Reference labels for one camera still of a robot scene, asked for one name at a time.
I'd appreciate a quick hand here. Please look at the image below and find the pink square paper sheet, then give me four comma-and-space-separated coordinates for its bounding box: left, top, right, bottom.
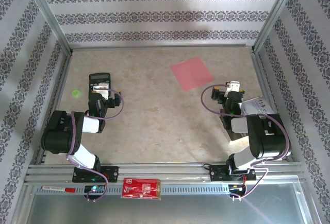
170, 56, 215, 92

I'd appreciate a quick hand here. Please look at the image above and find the steel sheet panel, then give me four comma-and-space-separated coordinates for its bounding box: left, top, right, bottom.
19, 181, 314, 224

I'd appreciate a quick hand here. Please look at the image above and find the black calculator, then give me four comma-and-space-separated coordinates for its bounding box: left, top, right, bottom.
89, 73, 111, 95

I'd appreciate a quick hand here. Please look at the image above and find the white printed booklet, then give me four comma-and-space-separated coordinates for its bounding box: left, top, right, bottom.
241, 95, 275, 116

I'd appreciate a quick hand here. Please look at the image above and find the small circuit board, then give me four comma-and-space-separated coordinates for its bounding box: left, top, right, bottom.
228, 184, 247, 193
84, 184, 106, 195

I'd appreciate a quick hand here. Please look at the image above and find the red white marker pen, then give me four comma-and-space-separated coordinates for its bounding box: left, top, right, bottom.
41, 185, 76, 193

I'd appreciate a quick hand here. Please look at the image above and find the red snack packet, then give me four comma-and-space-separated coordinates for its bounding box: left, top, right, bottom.
121, 177, 162, 201

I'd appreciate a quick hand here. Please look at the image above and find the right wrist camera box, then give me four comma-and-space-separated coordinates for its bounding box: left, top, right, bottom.
224, 80, 241, 93

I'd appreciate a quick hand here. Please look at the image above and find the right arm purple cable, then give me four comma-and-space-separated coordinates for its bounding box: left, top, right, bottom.
201, 84, 291, 201

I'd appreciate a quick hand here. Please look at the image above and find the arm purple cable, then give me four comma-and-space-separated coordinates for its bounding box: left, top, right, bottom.
201, 84, 291, 201
66, 89, 125, 202

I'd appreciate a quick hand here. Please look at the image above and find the aluminium table edge rail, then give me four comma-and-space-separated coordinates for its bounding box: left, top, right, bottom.
251, 50, 294, 163
35, 51, 73, 165
69, 44, 255, 52

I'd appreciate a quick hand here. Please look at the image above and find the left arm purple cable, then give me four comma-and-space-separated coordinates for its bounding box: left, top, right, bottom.
66, 89, 125, 202

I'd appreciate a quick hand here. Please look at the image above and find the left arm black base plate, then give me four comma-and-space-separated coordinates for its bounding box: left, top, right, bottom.
72, 166, 120, 183

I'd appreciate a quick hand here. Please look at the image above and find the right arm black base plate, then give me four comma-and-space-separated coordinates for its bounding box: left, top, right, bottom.
209, 165, 257, 183

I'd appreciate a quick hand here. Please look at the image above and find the aluminium frame post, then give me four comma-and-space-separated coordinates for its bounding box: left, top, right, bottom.
251, 0, 301, 53
22, 0, 73, 55

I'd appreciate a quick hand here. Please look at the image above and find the wide aluminium mounting rail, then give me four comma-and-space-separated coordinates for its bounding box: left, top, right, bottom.
24, 161, 306, 185

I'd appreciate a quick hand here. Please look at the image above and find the grey slotted cable duct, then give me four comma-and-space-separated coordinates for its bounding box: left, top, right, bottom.
36, 184, 233, 196

